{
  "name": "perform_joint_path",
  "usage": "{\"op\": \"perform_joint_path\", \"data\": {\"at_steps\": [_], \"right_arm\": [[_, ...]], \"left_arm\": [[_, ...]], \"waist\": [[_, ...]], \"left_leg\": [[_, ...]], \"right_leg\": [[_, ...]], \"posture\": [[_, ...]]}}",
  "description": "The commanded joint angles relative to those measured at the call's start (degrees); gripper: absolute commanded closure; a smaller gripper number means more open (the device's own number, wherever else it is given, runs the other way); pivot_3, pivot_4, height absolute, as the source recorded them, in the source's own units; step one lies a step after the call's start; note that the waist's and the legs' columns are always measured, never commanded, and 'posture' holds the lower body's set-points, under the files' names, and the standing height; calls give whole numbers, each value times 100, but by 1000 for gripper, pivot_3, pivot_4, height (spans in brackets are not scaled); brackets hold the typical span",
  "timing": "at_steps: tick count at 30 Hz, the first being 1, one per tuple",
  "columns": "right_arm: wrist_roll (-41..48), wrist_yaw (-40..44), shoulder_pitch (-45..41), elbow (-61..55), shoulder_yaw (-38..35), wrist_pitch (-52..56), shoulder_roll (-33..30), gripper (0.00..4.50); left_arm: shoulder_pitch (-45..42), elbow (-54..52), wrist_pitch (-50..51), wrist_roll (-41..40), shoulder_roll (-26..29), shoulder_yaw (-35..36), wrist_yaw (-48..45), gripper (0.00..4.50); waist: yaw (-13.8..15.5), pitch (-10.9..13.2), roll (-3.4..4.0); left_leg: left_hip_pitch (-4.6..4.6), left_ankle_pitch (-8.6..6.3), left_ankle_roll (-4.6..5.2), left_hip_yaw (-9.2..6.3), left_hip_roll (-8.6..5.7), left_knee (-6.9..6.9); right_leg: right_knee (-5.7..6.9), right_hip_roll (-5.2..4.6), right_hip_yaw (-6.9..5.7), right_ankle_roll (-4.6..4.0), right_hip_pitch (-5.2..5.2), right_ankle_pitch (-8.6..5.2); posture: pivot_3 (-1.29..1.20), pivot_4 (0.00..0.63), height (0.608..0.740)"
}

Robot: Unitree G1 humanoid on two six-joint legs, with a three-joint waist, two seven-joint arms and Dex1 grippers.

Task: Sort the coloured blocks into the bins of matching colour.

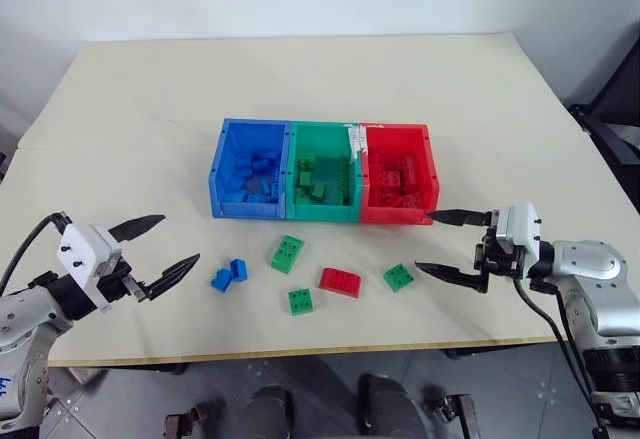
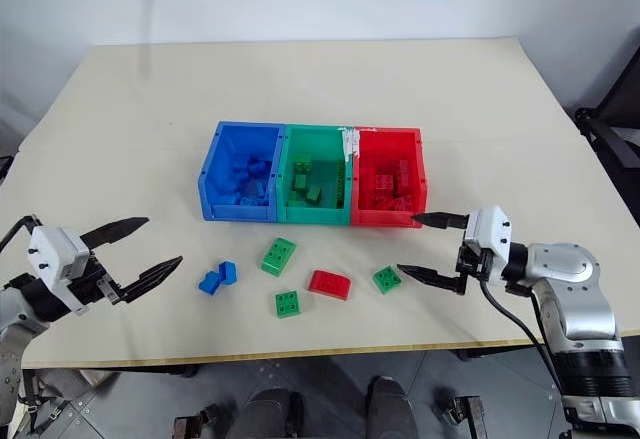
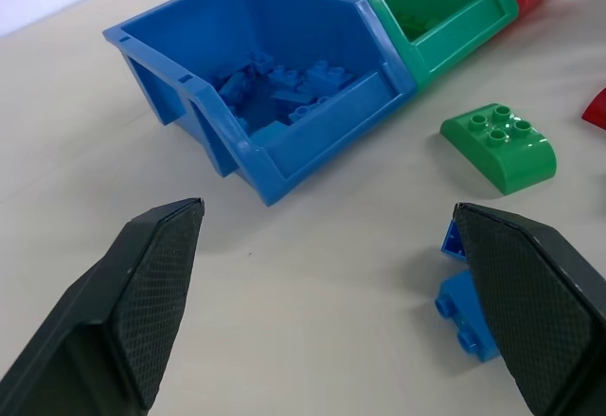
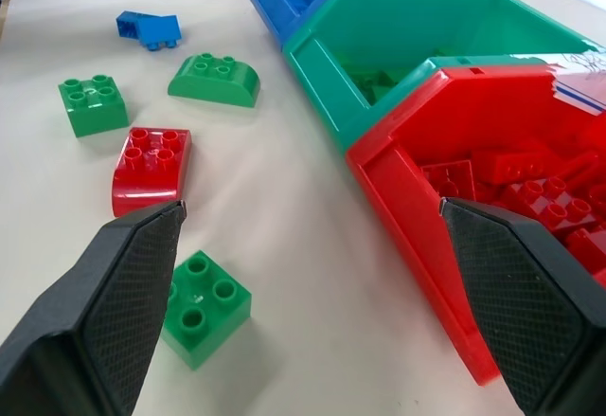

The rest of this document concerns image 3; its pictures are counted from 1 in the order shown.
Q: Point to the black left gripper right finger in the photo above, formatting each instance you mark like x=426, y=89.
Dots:
x=535, y=302

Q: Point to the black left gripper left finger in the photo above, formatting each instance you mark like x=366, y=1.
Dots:
x=118, y=302

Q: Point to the blue toy brick with studs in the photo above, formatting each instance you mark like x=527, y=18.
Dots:
x=466, y=314

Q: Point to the small blue toy brick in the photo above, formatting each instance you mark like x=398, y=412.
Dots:
x=452, y=243

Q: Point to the green curved toy brick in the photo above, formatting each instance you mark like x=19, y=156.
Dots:
x=502, y=150

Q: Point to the red curved toy brick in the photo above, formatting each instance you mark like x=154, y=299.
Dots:
x=596, y=110

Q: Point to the blue toy brick in bin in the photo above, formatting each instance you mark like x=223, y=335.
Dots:
x=329, y=75
x=284, y=77
x=235, y=85
x=303, y=112

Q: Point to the blue plastic storage bin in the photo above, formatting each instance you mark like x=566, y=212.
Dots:
x=265, y=79

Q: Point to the green plastic storage bin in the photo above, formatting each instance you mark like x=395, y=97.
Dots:
x=445, y=23

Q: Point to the green toy brick in bin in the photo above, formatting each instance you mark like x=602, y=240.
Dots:
x=419, y=25

